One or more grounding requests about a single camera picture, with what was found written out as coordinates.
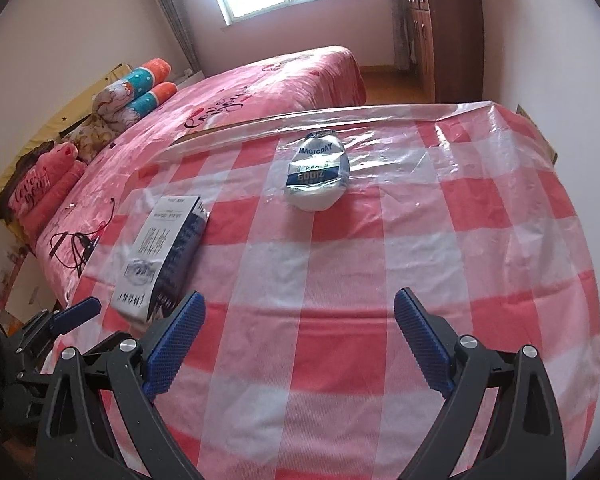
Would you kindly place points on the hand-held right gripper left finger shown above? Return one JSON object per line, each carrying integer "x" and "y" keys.
{"x": 175, "y": 345}

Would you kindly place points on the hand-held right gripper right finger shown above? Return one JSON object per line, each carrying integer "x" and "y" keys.
{"x": 422, "y": 345}

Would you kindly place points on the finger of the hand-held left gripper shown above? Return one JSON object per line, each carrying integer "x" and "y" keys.
{"x": 75, "y": 312}

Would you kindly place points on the white dark blue carton box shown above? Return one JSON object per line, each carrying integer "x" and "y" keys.
{"x": 155, "y": 255}

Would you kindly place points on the white blue soft packet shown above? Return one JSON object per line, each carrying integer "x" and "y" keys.
{"x": 315, "y": 175}

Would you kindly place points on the red white checked tablecloth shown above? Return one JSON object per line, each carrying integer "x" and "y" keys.
{"x": 355, "y": 270}

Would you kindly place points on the pink folded blanket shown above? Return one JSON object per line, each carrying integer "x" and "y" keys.
{"x": 40, "y": 180}
{"x": 55, "y": 205}

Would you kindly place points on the dark brown cloth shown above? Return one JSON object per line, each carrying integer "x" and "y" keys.
{"x": 2, "y": 200}

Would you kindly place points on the beige floral pillow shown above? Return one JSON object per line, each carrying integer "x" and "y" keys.
{"x": 92, "y": 137}

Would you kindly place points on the yellow headboard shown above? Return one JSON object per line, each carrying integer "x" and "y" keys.
{"x": 80, "y": 105}

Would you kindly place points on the clear plastic table cover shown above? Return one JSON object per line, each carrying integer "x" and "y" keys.
{"x": 380, "y": 125}

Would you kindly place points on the orange teal bolster pillow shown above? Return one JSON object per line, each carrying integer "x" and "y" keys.
{"x": 150, "y": 97}

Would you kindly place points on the light wooden board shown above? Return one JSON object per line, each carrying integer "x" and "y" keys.
{"x": 537, "y": 130}

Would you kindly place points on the rolled colourful blankets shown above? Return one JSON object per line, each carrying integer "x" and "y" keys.
{"x": 145, "y": 74}

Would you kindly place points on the brown wooden cabinet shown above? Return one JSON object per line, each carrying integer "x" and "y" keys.
{"x": 450, "y": 35}

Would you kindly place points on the grey curtain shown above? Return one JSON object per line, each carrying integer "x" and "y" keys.
{"x": 172, "y": 10}

